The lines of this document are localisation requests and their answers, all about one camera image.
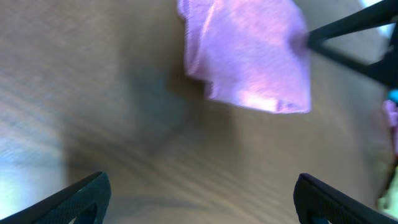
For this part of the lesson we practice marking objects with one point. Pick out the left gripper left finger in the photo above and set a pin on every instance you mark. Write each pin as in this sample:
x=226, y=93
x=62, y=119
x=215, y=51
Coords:
x=84, y=202

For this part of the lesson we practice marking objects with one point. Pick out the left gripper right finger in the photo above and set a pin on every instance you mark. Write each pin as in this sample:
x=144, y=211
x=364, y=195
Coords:
x=318, y=203

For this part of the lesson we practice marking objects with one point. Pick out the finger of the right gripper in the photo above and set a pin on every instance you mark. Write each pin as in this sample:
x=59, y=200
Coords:
x=379, y=14

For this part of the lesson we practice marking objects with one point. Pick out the purple microfiber cloth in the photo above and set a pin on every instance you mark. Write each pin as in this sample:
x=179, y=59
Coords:
x=249, y=53

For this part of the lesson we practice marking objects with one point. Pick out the loose green cloth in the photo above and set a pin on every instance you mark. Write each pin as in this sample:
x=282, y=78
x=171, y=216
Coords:
x=387, y=202

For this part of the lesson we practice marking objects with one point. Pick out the blue crumpled cloth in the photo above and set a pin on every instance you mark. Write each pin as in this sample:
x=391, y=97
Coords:
x=393, y=96

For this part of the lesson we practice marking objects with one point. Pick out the purple cloth under blue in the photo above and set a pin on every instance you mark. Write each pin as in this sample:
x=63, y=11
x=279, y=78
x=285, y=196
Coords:
x=390, y=109

